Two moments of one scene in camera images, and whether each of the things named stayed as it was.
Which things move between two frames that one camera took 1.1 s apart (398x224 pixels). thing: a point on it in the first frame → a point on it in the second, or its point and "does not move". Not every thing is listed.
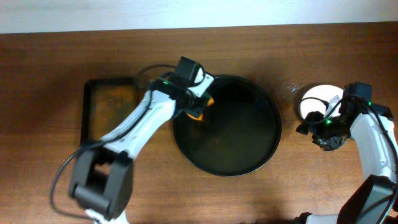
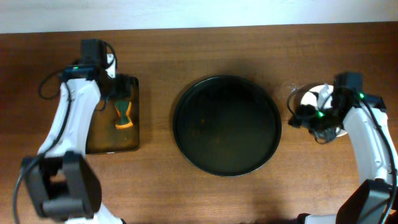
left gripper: (196, 105) → (121, 86)
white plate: (329, 94) does not move
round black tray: (238, 133) does not move
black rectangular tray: (108, 104) does not move
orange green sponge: (210, 102) → (122, 119)
